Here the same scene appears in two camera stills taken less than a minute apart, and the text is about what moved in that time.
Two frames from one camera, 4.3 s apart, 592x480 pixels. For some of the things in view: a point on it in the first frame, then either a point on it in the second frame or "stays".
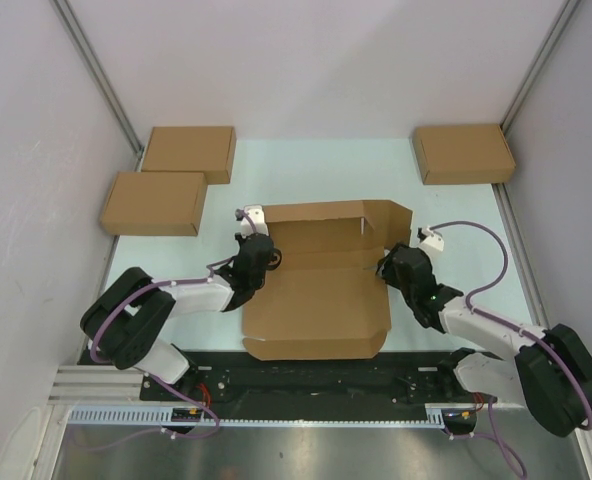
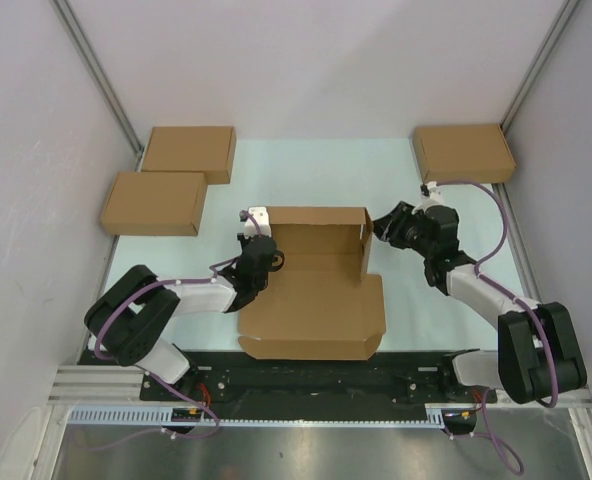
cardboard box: [324, 300] stays
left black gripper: [239, 238] stays
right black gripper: [385, 269] -> [388, 228]
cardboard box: [155, 203] stays
